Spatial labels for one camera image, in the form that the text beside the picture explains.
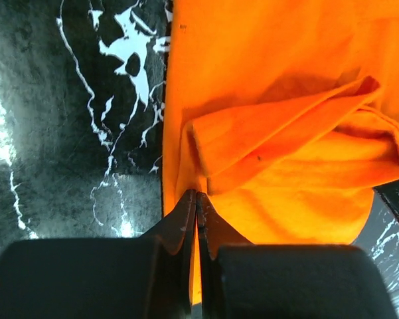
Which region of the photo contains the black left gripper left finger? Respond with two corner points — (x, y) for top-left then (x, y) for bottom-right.
(0, 189), (197, 318)

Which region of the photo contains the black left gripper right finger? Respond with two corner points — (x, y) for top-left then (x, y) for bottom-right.
(197, 193), (396, 318)

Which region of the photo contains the orange t shirt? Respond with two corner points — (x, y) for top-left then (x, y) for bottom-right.
(159, 0), (399, 308)

